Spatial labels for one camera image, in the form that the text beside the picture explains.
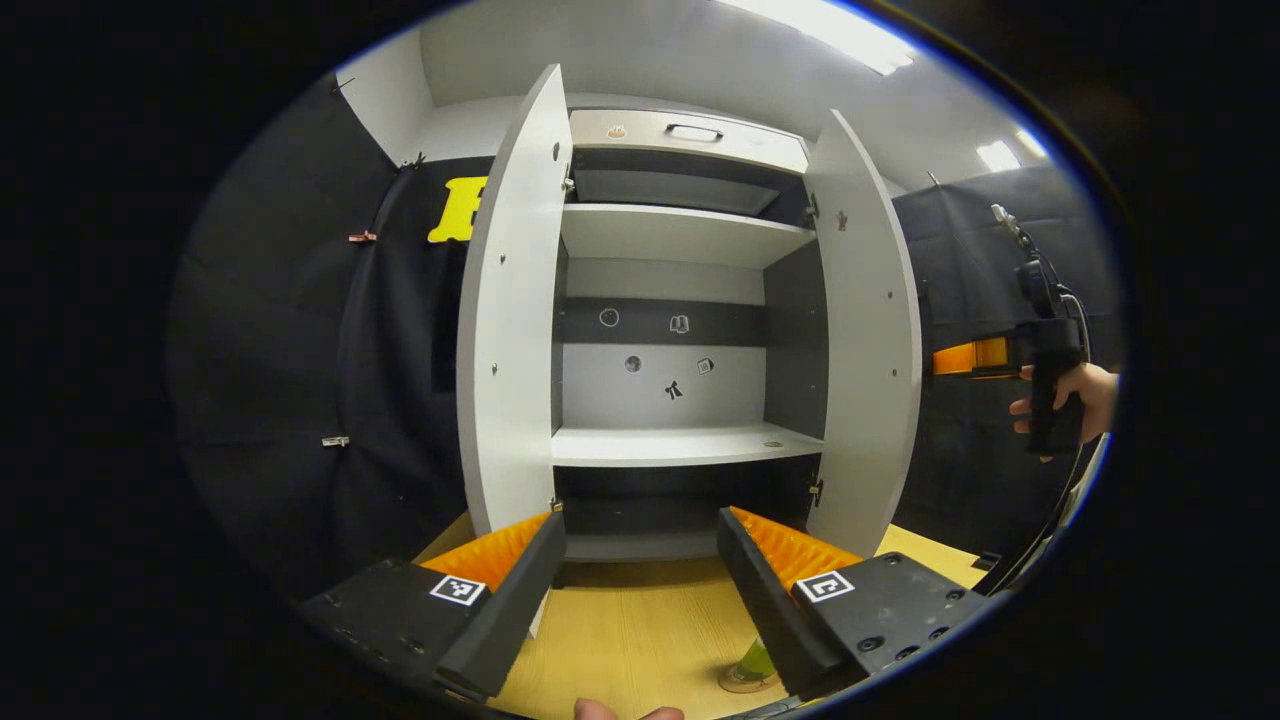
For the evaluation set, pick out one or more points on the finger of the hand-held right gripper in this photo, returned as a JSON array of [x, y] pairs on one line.
[[965, 358]]

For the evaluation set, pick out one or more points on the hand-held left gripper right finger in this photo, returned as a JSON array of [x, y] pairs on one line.
[[765, 610]]

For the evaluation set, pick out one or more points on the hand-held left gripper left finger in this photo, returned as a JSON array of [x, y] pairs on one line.
[[510, 620]]

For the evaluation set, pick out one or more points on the round wooden coaster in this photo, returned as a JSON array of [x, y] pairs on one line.
[[740, 682]]

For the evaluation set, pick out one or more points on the white cabinet door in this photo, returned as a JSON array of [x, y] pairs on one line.
[[870, 400], [510, 350]]

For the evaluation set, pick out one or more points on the white and grey cabinet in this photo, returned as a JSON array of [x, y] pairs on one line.
[[680, 235]]

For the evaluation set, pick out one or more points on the small ceiling light panel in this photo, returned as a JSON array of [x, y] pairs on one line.
[[997, 156]]

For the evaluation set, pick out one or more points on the long ceiling light panel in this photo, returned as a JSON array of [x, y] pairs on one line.
[[840, 35]]

